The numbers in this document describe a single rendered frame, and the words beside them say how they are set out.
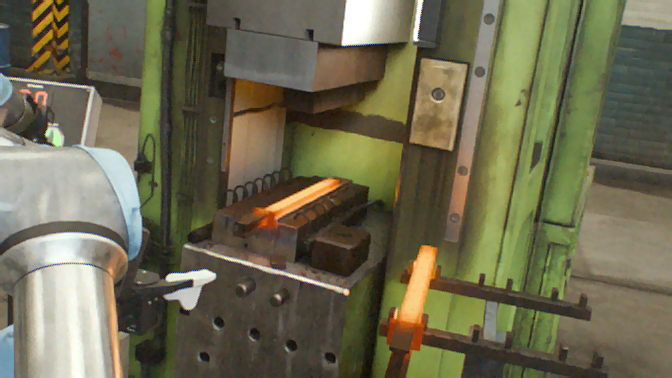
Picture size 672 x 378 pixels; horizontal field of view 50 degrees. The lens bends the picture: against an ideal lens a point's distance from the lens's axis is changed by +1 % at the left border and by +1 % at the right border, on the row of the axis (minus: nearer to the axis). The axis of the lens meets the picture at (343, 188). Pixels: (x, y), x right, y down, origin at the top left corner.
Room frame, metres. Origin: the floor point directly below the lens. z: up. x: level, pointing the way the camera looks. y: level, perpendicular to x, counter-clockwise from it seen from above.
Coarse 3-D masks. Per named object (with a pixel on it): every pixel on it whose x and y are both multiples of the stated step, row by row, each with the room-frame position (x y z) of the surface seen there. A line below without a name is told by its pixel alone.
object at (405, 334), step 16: (432, 256) 1.18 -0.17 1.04; (416, 272) 1.10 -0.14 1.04; (416, 288) 1.03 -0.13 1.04; (416, 304) 0.97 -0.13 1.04; (400, 320) 0.89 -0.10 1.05; (416, 320) 0.92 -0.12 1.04; (400, 336) 0.84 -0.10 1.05; (416, 336) 0.88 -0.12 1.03; (400, 352) 0.80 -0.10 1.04; (400, 368) 0.80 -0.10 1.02
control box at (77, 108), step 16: (16, 80) 1.51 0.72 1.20; (32, 80) 1.51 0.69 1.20; (32, 96) 1.49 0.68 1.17; (48, 96) 1.50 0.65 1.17; (64, 96) 1.51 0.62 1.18; (80, 96) 1.51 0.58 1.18; (96, 96) 1.54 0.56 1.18; (48, 112) 1.48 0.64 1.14; (64, 112) 1.49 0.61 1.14; (80, 112) 1.49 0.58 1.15; (96, 112) 1.55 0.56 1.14; (48, 128) 1.46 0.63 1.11; (64, 128) 1.47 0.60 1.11; (80, 128) 1.48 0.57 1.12; (96, 128) 1.55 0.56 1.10; (64, 144) 1.45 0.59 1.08; (80, 144) 1.46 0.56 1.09
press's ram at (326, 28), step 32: (224, 0) 1.45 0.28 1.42; (256, 0) 1.42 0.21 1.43; (288, 0) 1.40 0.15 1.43; (320, 0) 1.37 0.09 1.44; (352, 0) 1.38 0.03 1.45; (384, 0) 1.54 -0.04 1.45; (288, 32) 1.40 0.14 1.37; (320, 32) 1.37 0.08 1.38; (352, 32) 1.40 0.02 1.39; (384, 32) 1.57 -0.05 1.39
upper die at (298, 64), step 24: (240, 48) 1.43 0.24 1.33; (264, 48) 1.41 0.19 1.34; (288, 48) 1.39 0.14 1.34; (312, 48) 1.38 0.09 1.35; (336, 48) 1.46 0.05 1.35; (360, 48) 1.59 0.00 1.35; (384, 48) 1.74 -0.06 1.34; (240, 72) 1.43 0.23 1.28; (264, 72) 1.41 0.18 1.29; (288, 72) 1.39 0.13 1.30; (312, 72) 1.37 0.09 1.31; (336, 72) 1.47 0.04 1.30; (360, 72) 1.61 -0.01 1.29
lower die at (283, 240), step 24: (264, 192) 1.64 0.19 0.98; (288, 192) 1.63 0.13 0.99; (336, 192) 1.68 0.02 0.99; (360, 192) 1.71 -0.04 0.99; (216, 216) 1.44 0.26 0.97; (240, 216) 1.42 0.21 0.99; (288, 216) 1.44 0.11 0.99; (312, 216) 1.46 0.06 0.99; (336, 216) 1.57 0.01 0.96; (216, 240) 1.44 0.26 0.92; (240, 240) 1.42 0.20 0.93; (264, 240) 1.40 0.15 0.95; (288, 240) 1.38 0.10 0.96
